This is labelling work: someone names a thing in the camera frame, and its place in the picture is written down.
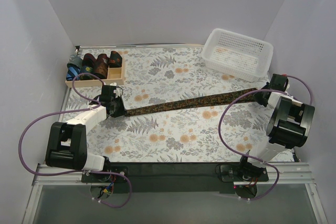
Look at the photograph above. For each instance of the aluminium frame rail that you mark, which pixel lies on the aluminium frame rail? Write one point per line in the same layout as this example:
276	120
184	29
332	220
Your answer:
178	193

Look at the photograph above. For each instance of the brown patterned rolled tie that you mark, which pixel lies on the brown patterned rolled tie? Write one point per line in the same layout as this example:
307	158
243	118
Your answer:
100	68

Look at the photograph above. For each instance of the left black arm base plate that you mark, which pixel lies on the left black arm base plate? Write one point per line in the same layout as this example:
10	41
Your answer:
105	175

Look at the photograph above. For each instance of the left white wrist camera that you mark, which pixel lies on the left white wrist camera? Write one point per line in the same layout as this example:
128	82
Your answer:
114	90

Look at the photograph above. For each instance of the navy yellow-dotted rolled tie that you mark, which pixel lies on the navy yellow-dotted rolled tie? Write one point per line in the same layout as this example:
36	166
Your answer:
87	71

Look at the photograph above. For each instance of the black orange-dotted rolled tie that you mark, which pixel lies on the black orange-dotted rolled tie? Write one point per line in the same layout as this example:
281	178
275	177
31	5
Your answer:
115	60

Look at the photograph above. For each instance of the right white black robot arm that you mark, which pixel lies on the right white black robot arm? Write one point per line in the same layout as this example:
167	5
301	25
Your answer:
289	127

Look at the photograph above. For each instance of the wooden compartment tray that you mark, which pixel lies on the wooden compartment tray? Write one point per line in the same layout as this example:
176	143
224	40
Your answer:
115	75

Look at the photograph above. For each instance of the dark red rolled tie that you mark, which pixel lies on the dark red rolled tie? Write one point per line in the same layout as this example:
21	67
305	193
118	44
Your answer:
88	60

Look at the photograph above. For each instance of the white plastic perforated basket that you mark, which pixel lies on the white plastic perforated basket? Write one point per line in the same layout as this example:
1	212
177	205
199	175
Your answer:
238	55

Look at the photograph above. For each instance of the black tie with gold keys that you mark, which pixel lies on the black tie with gold keys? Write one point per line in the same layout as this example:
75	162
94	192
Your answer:
209	100

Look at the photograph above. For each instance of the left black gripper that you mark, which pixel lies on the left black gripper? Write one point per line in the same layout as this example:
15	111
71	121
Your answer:
117	108

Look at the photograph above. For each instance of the blue striped rolled tie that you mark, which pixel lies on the blue striped rolled tie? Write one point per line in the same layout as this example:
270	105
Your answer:
73	71

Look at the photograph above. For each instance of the grey rolled tie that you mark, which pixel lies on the grey rolled tie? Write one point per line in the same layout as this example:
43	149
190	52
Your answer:
74	61

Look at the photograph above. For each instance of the floral patterned table mat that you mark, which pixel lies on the floral patterned table mat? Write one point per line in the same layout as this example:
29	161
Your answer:
213	133

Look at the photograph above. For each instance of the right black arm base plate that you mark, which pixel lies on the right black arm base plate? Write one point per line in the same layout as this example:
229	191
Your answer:
231	173

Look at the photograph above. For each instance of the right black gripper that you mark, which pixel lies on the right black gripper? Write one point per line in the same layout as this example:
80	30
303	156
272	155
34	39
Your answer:
264	98

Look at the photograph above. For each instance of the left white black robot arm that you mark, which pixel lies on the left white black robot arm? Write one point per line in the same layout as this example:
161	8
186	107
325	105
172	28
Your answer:
67	144

